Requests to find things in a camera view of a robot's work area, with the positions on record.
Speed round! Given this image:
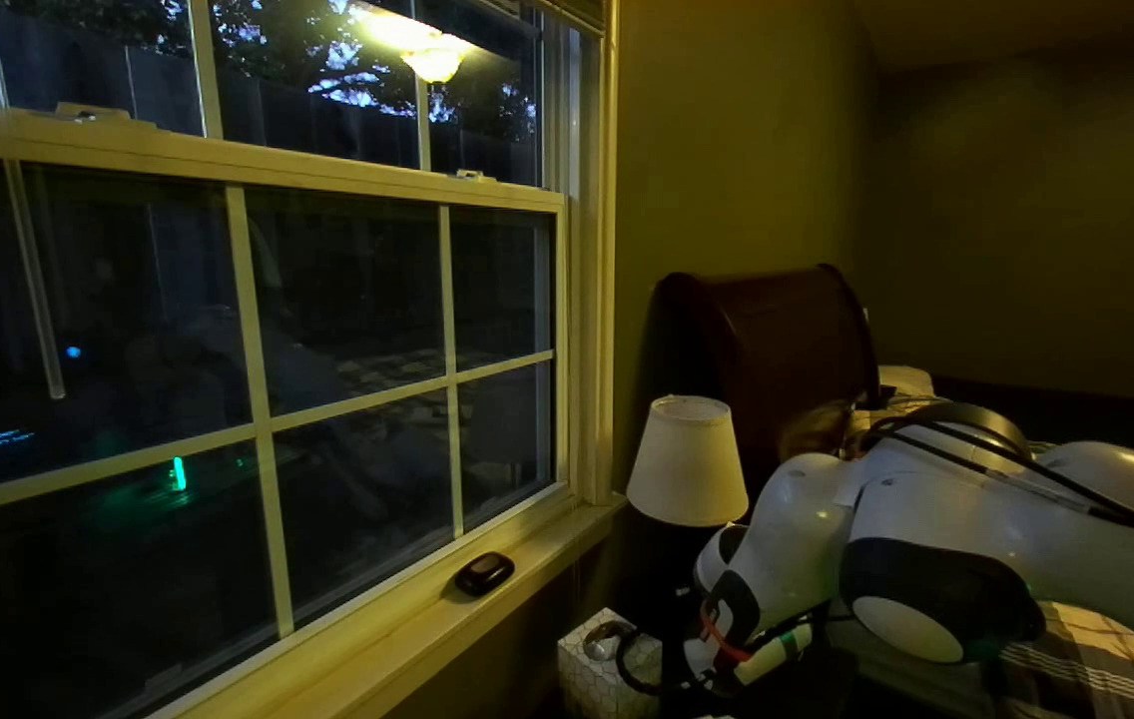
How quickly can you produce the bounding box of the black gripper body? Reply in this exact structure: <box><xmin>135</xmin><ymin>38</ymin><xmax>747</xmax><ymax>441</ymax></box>
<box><xmin>655</xmin><ymin>617</ymin><xmax>734</xmax><ymax>719</ymax></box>

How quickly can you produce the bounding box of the plaid blanket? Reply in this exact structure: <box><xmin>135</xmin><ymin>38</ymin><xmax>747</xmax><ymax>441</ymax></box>
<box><xmin>992</xmin><ymin>596</ymin><xmax>1134</xmax><ymax>719</ymax></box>

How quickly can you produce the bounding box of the white blue tissue box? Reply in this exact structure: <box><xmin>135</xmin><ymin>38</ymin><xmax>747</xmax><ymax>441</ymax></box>
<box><xmin>557</xmin><ymin>601</ymin><xmax>668</xmax><ymax>719</ymax></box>

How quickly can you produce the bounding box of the white framed grid window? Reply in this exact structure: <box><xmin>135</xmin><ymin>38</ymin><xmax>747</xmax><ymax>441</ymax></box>
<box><xmin>0</xmin><ymin>0</ymin><xmax>626</xmax><ymax>719</ymax></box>

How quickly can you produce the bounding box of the white shade table lamp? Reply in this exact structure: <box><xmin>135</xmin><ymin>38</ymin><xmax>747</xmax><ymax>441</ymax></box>
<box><xmin>623</xmin><ymin>392</ymin><xmax>755</xmax><ymax>672</ymax></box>

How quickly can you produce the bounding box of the white pillow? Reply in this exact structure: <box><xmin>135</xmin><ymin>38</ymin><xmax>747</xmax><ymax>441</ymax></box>
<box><xmin>875</xmin><ymin>359</ymin><xmax>941</xmax><ymax>408</ymax></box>

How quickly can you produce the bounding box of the small black oval object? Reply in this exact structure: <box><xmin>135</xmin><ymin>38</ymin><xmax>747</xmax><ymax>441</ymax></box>
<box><xmin>452</xmin><ymin>545</ymin><xmax>519</xmax><ymax>597</ymax></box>

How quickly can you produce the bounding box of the dark brown headboard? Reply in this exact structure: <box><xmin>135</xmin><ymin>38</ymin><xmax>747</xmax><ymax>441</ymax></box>
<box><xmin>638</xmin><ymin>259</ymin><xmax>888</xmax><ymax>500</ymax></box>

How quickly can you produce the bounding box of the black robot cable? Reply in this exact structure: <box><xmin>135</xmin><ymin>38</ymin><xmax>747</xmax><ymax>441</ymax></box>
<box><xmin>860</xmin><ymin>403</ymin><xmax>1134</xmax><ymax>557</ymax></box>

